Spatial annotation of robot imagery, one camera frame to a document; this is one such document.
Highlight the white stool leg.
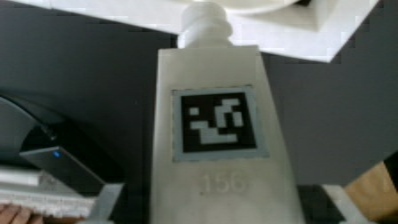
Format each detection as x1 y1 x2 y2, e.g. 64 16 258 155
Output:
149 1 306 224

